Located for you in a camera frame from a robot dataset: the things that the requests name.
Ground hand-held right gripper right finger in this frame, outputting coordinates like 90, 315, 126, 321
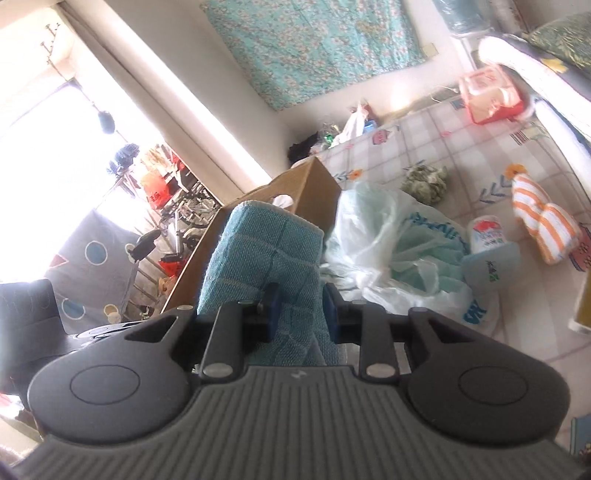
323, 284, 467, 381

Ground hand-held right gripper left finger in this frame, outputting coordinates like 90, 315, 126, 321
124, 282, 282, 381

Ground teal woven towel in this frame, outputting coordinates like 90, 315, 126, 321
196, 202, 345, 367

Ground brown cardboard box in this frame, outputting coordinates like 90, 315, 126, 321
159, 156, 343, 315

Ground white yoghurt cup pack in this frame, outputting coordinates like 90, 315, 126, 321
462, 215, 522, 291

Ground grey circle printed cloth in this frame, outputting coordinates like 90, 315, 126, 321
44, 215, 144, 324

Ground parked bicycle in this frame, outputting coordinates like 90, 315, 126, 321
127, 182, 222, 278

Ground green crumpled scrunchie cloth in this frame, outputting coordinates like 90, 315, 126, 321
399, 165, 448, 204

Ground dark cloth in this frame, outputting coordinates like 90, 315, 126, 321
288, 133, 323, 166

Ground red plastic bag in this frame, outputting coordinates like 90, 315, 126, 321
141, 171, 167, 208

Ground hanging blue clothes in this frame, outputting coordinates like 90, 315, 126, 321
108, 143, 141, 174

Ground small white plastic bag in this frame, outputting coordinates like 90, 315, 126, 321
330, 104, 370, 148

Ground orange striped towel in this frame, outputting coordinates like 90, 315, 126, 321
510, 173, 581, 265

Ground yellow tissue pack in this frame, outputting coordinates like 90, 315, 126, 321
568, 272, 591, 333

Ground pink wet wipes pack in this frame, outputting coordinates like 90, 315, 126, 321
458, 65, 529, 125

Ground white water dispenser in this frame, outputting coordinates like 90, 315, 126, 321
455, 34, 483, 79

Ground white stitched quilt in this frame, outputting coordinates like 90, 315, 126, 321
475, 34, 591, 158

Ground blue water jug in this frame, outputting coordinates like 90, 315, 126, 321
431, 0, 495, 33

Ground grey star printed blanket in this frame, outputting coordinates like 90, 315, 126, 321
501, 32, 591, 107

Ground floral paper roll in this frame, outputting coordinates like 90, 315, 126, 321
489, 0, 532, 35

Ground green leaf printed pillow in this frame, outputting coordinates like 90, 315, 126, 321
526, 11, 591, 70

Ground teal floral wall cloth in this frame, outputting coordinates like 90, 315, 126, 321
199, 0, 428, 112

